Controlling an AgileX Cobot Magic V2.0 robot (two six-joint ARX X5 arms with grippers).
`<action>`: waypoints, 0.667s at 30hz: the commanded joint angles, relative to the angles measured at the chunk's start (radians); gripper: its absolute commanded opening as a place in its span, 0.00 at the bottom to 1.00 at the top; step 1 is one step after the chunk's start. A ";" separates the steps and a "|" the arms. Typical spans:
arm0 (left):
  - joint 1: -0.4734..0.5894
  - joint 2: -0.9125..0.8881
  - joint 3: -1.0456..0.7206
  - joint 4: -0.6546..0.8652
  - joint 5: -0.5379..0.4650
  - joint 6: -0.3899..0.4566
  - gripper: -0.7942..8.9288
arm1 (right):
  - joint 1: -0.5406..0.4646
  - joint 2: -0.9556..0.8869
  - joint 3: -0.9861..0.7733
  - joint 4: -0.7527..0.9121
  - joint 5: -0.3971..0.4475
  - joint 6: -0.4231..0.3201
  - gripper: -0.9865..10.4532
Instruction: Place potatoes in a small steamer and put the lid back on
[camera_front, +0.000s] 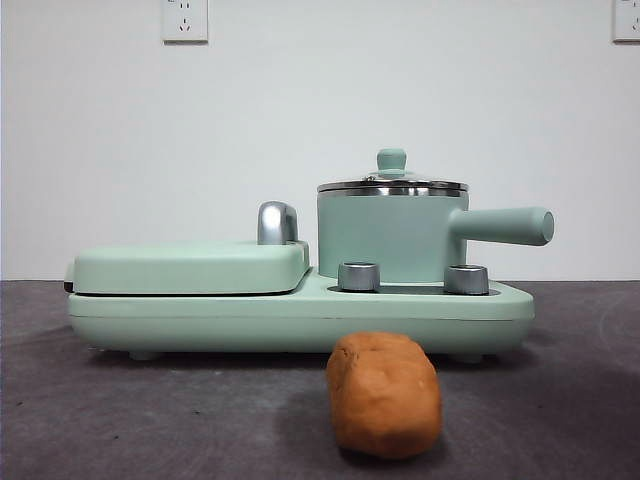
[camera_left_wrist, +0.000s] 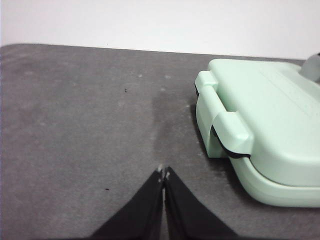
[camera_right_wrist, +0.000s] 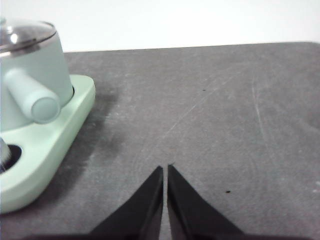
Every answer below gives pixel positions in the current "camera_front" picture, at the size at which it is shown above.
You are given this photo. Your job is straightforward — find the glass lid with green knob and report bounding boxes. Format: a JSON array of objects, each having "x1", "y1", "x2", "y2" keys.
[{"x1": 317, "y1": 147, "x2": 470, "y2": 194}]

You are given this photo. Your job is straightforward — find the brown potato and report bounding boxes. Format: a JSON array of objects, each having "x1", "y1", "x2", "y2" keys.
[{"x1": 325, "y1": 330, "x2": 443, "y2": 460}]

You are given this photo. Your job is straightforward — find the silver control knob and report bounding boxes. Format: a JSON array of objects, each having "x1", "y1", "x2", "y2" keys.
[
  {"x1": 337, "y1": 260, "x2": 381, "y2": 292},
  {"x1": 443, "y1": 264, "x2": 490, "y2": 296}
]

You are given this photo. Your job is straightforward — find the mint green breakfast machine base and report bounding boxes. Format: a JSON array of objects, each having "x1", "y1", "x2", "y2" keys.
[{"x1": 67, "y1": 264, "x2": 536, "y2": 362}]

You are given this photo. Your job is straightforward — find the mint green hinged griddle cover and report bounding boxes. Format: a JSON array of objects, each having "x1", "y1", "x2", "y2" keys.
[{"x1": 63, "y1": 239, "x2": 312, "y2": 297}]

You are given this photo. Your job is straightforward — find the chrome griddle cover handle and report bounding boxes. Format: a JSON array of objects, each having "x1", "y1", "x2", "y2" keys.
[{"x1": 257, "y1": 200, "x2": 300, "y2": 246}]

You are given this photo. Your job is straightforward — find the mint green pot with handle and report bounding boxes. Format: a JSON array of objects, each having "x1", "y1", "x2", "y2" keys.
[{"x1": 316, "y1": 182, "x2": 556, "y2": 282}]

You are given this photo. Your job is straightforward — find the white wall socket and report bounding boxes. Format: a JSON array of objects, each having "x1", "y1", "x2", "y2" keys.
[
  {"x1": 612, "y1": 0, "x2": 640, "y2": 44},
  {"x1": 160, "y1": 0, "x2": 209, "y2": 44}
]

